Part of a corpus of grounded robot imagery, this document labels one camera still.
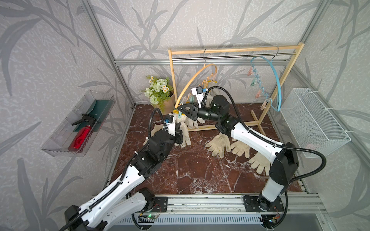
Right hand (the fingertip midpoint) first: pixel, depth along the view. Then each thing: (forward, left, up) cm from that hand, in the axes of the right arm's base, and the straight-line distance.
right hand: (179, 107), depth 66 cm
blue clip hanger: (+44, -62, -15) cm, 78 cm away
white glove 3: (+1, -23, -39) cm, 45 cm away
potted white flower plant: (+24, +15, -13) cm, 31 cm away
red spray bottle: (-14, +41, -4) cm, 44 cm away
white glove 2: (-7, -2, -13) cm, 15 cm away
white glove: (+6, -4, -20) cm, 22 cm away
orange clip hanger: (+49, -21, -20) cm, 57 cm away
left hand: (-4, 0, -8) cm, 9 cm away
